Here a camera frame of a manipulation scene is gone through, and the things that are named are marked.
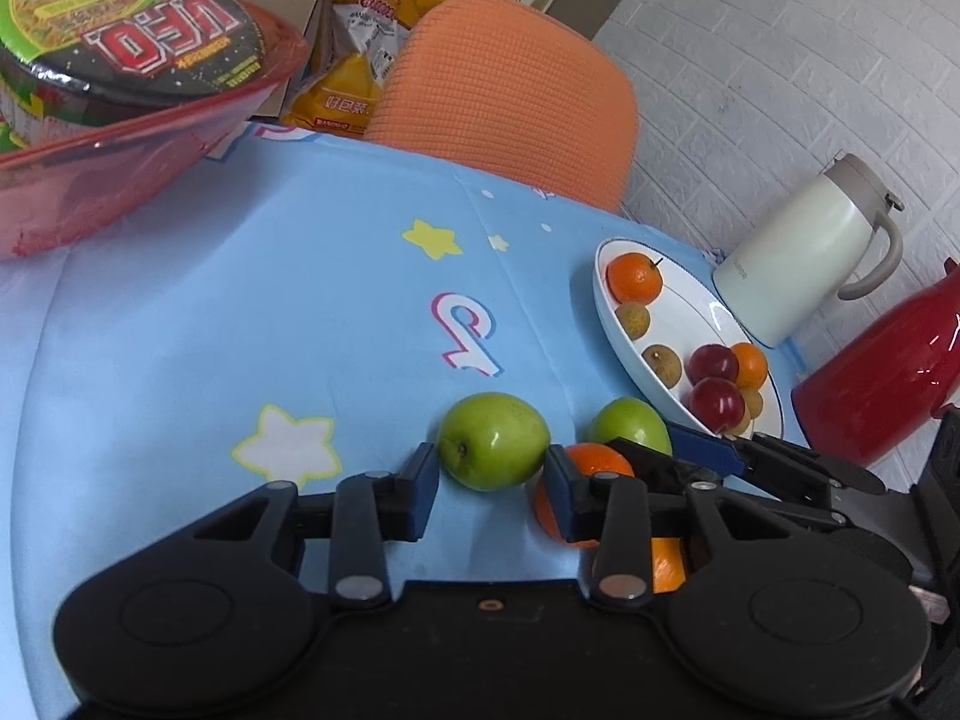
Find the instant noodle cup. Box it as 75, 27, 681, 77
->
0, 0, 270, 152

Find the brown kiwi fruit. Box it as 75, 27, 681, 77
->
642, 344, 684, 390

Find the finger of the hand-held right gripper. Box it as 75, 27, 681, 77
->
606, 436, 852, 535
665, 422, 888, 497

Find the small mandarin orange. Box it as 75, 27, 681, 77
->
606, 252, 665, 307
730, 342, 770, 390
534, 443, 638, 548

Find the small yellow snack pack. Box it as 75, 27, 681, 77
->
280, 51, 395, 133

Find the white thermos jug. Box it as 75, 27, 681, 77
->
712, 152, 907, 350

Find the white plate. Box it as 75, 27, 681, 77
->
592, 238, 785, 442

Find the green jujube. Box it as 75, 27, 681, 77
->
437, 392, 553, 493

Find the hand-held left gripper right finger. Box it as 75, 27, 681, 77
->
542, 445, 797, 611

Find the pink plastic bowl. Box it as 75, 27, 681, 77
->
0, 0, 313, 263

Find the dark red plum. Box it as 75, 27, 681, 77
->
688, 378, 748, 434
688, 343, 740, 386

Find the blue printed tablecloth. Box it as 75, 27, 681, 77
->
0, 120, 812, 698

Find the large orange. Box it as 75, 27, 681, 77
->
650, 536, 689, 596

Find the orange chair back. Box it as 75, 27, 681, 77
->
364, 0, 641, 213

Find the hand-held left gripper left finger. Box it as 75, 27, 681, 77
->
180, 442, 440, 611

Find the red thermos jug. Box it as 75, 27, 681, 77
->
790, 258, 960, 469

